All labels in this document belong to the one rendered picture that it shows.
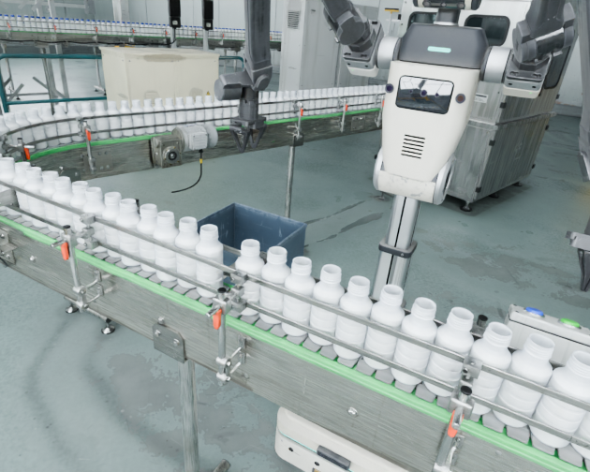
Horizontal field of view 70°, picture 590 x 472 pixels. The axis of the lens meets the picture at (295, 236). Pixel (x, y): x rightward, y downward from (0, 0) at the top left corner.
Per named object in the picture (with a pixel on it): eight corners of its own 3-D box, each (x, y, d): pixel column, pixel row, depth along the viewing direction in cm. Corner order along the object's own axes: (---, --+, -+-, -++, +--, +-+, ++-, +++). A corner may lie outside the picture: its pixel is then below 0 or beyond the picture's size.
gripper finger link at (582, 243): (603, 299, 73) (622, 246, 71) (556, 285, 75) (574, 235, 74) (595, 292, 79) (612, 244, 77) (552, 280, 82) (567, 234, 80)
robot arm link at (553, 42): (546, 29, 98) (521, 38, 100) (554, 2, 89) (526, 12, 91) (558, 64, 97) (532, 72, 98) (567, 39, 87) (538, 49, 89)
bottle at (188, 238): (208, 282, 101) (207, 220, 93) (189, 292, 97) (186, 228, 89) (192, 272, 104) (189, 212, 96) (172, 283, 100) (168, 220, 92)
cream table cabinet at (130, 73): (194, 144, 564) (190, 49, 511) (220, 155, 526) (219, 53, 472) (111, 155, 494) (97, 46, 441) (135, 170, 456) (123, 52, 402)
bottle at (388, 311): (385, 347, 85) (401, 279, 77) (398, 369, 80) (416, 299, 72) (357, 350, 84) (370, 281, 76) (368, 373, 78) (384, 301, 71)
